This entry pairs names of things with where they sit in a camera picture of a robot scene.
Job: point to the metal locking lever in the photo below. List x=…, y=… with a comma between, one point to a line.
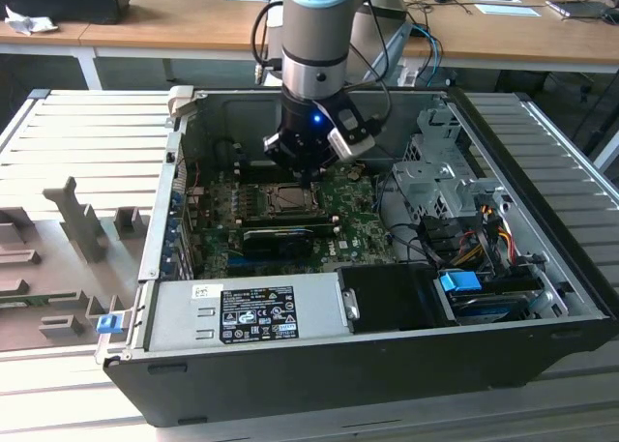
x=283, y=185

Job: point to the silver CPU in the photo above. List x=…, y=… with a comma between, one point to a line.
x=289, y=197

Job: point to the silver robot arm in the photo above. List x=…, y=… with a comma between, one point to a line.
x=314, y=40

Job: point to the black RAM slot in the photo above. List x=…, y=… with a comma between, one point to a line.
x=249, y=163
x=290, y=223
x=249, y=172
x=249, y=213
x=249, y=167
x=290, y=218
x=249, y=177

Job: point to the CPU socket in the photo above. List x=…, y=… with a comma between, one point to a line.
x=260, y=200

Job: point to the blue expansion slot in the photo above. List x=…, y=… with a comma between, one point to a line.
x=236, y=259

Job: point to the round coin battery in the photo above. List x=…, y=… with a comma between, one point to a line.
x=355, y=173

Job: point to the green motherboard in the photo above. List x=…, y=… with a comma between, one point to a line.
x=358, y=205

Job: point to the black graphics card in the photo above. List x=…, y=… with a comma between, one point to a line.
x=275, y=244

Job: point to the grey metal disk bay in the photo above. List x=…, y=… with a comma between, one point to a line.
x=425, y=185

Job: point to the pale blue teach pendant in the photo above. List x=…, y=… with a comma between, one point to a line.
x=394, y=50

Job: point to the beige case latch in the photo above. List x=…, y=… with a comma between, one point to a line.
x=180, y=98

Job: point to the blue disk carrier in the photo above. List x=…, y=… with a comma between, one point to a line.
x=457, y=282

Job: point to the grey power supply unit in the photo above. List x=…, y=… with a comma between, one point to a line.
x=184, y=316

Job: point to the pale blue sheet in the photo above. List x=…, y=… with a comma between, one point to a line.
x=508, y=10

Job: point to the hard disk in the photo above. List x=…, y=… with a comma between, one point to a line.
x=488, y=309

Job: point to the black PC case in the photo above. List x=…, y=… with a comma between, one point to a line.
x=290, y=389

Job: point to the blue case latch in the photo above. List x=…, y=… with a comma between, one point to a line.
x=107, y=325

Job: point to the grey parts rack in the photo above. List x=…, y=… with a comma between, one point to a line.
x=58, y=268

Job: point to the grey tablet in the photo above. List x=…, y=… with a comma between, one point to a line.
x=578, y=9

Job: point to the crumpled white paper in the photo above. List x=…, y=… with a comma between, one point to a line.
x=29, y=23

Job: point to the green RAM stick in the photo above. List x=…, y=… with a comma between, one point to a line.
x=38, y=298

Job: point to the black camera bracket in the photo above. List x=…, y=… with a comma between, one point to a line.
x=275, y=149

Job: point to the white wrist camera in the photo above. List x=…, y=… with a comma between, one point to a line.
x=352, y=147

